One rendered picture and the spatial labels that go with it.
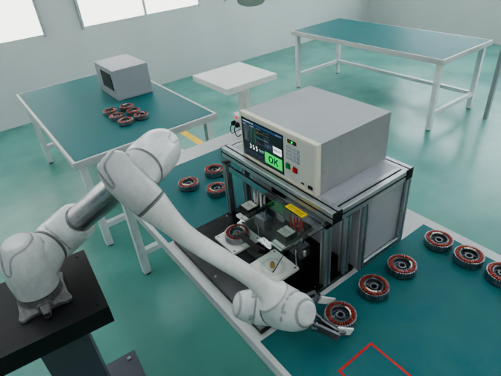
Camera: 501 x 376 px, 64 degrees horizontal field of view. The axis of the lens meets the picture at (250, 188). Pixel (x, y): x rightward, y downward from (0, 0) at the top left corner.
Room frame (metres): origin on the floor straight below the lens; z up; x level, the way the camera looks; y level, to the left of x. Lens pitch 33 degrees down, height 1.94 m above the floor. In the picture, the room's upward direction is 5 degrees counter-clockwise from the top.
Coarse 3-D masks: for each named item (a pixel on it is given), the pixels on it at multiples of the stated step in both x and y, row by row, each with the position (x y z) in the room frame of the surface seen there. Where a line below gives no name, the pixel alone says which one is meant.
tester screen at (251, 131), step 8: (248, 128) 1.47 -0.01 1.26; (256, 128) 1.42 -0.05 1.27; (264, 128) 1.38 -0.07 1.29; (248, 136) 1.47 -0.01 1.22; (256, 136) 1.43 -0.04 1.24; (264, 136) 1.38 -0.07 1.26; (272, 136) 1.34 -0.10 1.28; (248, 144) 1.48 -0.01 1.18; (256, 144) 1.43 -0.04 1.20; (272, 144) 1.35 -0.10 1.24; (280, 144) 1.31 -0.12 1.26; (248, 152) 1.48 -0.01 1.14; (256, 152) 1.43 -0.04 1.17; (264, 152) 1.39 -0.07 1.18; (272, 152) 1.35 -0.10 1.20; (264, 160) 1.39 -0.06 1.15
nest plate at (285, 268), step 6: (282, 258) 1.21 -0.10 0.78; (252, 264) 1.19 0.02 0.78; (258, 264) 1.19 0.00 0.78; (282, 264) 1.18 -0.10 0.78; (288, 264) 1.18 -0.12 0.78; (264, 270) 1.15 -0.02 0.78; (276, 270) 1.15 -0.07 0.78; (282, 270) 1.15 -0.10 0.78; (288, 270) 1.14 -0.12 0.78; (294, 270) 1.14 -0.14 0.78; (270, 276) 1.12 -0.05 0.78; (276, 276) 1.12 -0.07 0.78; (282, 276) 1.11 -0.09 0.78; (288, 276) 1.12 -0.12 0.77
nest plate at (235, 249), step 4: (216, 236) 1.39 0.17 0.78; (220, 236) 1.39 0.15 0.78; (224, 236) 1.38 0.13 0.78; (220, 240) 1.36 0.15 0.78; (224, 240) 1.36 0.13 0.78; (224, 244) 1.33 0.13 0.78; (228, 244) 1.33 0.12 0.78; (232, 244) 1.33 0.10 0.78; (228, 248) 1.30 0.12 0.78; (232, 248) 1.30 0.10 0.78; (236, 248) 1.30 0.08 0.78; (240, 248) 1.30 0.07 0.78; (244, 248) 1.30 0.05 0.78; (232, 252) 1.28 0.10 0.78; (236, 252) 1.28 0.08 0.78
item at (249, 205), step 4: (268, 200) 1.47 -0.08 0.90; (240, 204) 1.42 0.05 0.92; (244, 204) 1.42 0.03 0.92; (248, 204) 1.42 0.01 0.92; (252, 204) 1.42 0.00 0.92; (256, 204) 1.41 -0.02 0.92; (264, 204) 1.43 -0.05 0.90; (240, 208) 1.42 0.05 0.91; (244, 208) 1.39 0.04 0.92; (248, 208) 1.39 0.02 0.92; (252, 208) 1.39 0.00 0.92; (256, 208) 1.40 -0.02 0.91; (240, 212) 1.42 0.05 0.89; (244, 212) 1.39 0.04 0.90; (248, 212) 1.37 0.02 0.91; (236, 216) 1.40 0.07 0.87; (240, 216) 1.39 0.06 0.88
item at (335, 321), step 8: (328, 304) 0.96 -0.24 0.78; (336, 304) 0.95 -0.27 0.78; (344, 304) 0.95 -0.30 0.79; (328, 312) 0.92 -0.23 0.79; (336, 312) 0.93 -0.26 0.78; (344, 312) 0.93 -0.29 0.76; (352, 312) 0.91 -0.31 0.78; (328, 320) 0.89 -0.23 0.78; (336, 320) 0.89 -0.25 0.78; (344, 320) 0.88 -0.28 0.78; (352, 320) 0.88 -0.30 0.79
